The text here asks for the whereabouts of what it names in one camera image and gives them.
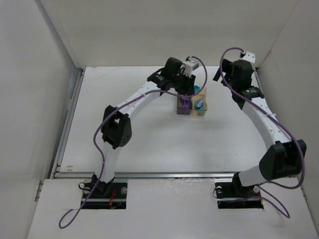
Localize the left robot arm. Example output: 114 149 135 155
92 57 199 196

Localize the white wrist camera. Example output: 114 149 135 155
183 57 199 77
239 51 256 64

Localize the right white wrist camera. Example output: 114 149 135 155
239 51 256 64

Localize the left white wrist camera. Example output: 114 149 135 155
183 57 199 77

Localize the purple printed lego brick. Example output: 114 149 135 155
180 98 191 110

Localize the orange transparent container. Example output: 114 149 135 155
190 86 207 117

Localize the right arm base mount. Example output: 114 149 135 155
213 182 264 209

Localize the grey transparent container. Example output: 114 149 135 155
176 98 192 115

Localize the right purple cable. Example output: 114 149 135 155
219 47 307 219

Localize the aluminium rail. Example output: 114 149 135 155
53 172 234 179

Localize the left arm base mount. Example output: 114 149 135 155
82 182 128 210

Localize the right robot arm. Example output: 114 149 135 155
213 59 307 197

